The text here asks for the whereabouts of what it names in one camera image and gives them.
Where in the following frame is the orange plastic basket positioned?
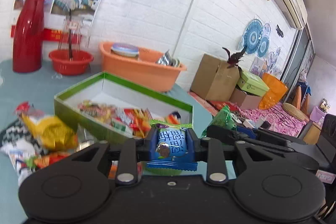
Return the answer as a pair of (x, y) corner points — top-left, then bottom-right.
(99, 42), (187, 92)

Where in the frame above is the green cardboard snack box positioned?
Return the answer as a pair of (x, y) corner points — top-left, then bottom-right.
(54, 72), (194, 143)

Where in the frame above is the large brown cardboard box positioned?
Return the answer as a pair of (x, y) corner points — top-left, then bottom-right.
(190, 54), (240, 102)

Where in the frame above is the green snack packet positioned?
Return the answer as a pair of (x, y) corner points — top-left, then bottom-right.
(201, 105), (237, 138)

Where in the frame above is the dark red date packet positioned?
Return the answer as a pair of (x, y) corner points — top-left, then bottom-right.
(14, 101), (44, 118)

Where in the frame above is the red thermos jug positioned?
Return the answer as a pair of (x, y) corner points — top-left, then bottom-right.
(13, 0), (45, 73)

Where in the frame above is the blue snack packet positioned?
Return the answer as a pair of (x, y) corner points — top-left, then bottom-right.
(146, 120), (198, 172)

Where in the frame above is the blue paper fan decoration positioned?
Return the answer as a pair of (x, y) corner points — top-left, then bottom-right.
(237, 19), (271, 58)

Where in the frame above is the blue lidded bowl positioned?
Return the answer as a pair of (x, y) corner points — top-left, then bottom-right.
(110, 43), (139, 58)

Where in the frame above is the white cartoon snack bag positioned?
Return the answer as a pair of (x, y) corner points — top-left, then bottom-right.
(1, 139), (38, 186)

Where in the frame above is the clear glass pitcher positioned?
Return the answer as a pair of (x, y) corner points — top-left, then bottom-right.
(58, 14), (91, 60)

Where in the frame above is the red plastic basin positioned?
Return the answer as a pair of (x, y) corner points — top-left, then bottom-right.
(49, 50), (94, 76)

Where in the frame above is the green small box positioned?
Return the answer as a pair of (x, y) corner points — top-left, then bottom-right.
(237, 71), (269, 97)

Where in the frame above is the red cracker snack bag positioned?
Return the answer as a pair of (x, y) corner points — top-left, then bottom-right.
(33, 152), (70, 169)

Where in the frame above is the small brown cardboard box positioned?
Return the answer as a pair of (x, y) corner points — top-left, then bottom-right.
(230, 88), (262, 110)

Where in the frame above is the orange plastic bag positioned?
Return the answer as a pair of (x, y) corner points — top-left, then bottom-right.
(258, 73), (288, 110)

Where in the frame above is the yellow snack bag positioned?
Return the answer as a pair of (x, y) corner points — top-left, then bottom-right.
(21, 114), (78, 151)

